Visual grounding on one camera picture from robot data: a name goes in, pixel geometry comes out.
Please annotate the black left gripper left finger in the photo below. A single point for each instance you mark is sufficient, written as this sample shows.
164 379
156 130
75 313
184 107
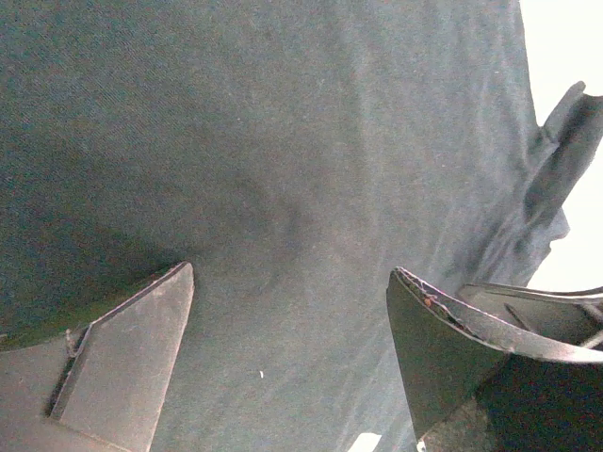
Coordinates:
100 387

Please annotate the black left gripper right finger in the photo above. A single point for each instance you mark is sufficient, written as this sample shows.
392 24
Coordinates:
497 363

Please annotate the black t-shirt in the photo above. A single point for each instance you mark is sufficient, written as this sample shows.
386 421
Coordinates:
294 152

